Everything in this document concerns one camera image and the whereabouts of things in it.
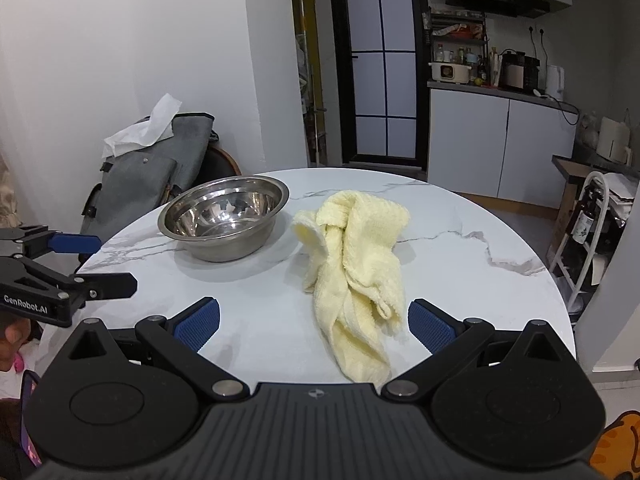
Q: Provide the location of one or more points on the white paper stack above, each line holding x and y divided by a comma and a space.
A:
622, 190

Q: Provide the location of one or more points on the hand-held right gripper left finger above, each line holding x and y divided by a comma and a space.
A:
200, 322

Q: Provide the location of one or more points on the black framed glass door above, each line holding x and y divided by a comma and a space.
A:
422, 85

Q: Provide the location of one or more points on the orange cat rug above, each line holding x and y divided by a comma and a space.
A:
620, 450

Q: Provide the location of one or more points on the black kitchen appliance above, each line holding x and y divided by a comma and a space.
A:
517, 72

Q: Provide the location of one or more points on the black spice rack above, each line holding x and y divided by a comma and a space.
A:
457, 30

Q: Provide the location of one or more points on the pale yellow towel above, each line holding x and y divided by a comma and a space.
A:
360, 270

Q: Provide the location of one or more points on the dark side counter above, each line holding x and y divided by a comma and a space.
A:
570, 165

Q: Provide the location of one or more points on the dark glass bottle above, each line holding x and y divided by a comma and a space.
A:
582, 225

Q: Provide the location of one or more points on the yellow pipe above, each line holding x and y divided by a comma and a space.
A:
303, 10

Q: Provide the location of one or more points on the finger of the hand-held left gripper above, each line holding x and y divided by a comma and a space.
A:
110, 285
75, 243

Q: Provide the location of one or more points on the white tissue paper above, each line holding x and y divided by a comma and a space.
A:
150, 127

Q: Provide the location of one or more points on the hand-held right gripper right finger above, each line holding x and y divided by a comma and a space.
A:
430, 327

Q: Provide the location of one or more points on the grey fabric bag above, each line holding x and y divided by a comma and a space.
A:
165, 165

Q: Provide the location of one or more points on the dark round chair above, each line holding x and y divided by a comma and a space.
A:
220, 165

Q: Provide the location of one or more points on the dark printed book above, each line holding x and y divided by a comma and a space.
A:
30, 410

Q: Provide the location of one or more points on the white electric kettle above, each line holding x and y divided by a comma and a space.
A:
555, 82

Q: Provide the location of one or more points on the white countertop appliance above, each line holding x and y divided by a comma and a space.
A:
612, 137

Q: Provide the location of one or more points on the white electric cooking pot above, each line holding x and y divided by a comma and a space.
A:
447, 72

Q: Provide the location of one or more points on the stainless steel bowl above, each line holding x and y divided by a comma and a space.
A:
220, 245

